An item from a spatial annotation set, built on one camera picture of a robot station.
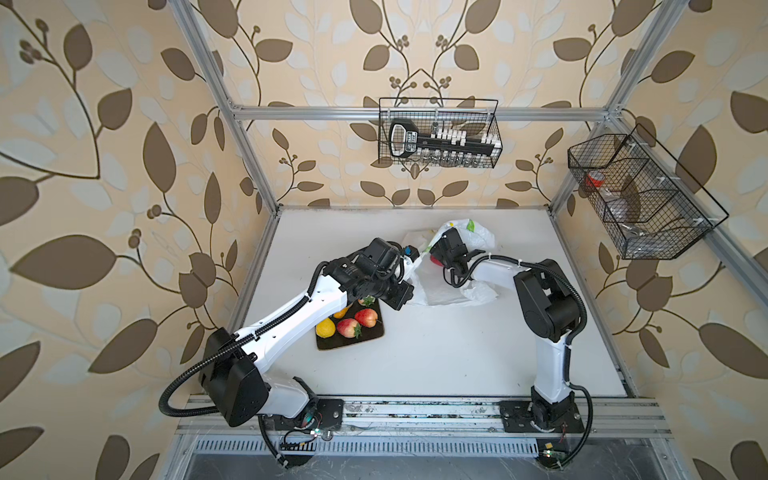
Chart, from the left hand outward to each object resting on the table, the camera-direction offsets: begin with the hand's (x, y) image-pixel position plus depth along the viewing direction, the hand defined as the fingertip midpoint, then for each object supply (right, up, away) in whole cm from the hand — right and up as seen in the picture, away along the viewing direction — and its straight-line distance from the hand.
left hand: (415, 293), depth 75 cm
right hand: (+11, +9, +27) cm, 30 cm away
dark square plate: (-13, -14, +12) cm, 22 cm away
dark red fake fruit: (+8, +6, +29) cm, 30 cm away
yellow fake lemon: (-25, -12, +10) cm, 29 cm away
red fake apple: (-14, -9, +12) cm, 20 cm away
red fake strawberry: (-14, -5, +16) cm, 22 cm away
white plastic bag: (+6, -2, +19) cm, 20 cm away
